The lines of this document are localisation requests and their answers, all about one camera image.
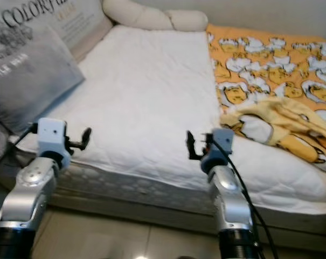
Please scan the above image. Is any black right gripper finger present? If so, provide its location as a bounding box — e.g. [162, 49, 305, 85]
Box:
[186, 131, 199, 161]

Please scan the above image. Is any grey little bear pillow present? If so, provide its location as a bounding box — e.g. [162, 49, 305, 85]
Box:
[0, 26, 85, 134]

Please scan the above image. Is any yellow cartoon blanket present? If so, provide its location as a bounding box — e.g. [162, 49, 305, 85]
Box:
[222, 97, 326, 173]

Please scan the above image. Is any grey patterned mattress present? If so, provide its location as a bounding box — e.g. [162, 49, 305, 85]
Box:
[17, 148, 326, 222]

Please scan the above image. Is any white quilted mattress pad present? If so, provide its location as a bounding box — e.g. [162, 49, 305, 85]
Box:
[17, 24, 326, 203]

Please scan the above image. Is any orange cartoon bed sheet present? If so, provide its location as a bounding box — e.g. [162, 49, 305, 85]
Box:
[206, 24, 326, 122]

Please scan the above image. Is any printed colorful world headboard cushion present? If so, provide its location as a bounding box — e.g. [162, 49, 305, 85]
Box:
[0, 0, 114, 162]

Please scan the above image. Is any beige knotted bolster pillow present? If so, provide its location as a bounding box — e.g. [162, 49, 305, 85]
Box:
[102, 0, 208, 32]

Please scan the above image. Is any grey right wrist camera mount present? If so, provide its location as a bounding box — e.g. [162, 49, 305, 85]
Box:
[200, 127, 234, 173]

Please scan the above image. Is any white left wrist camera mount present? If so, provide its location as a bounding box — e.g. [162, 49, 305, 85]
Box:
[37, 118, 72, 158]

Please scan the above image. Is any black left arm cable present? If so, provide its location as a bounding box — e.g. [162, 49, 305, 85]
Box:
[0, 123, 39, 173]

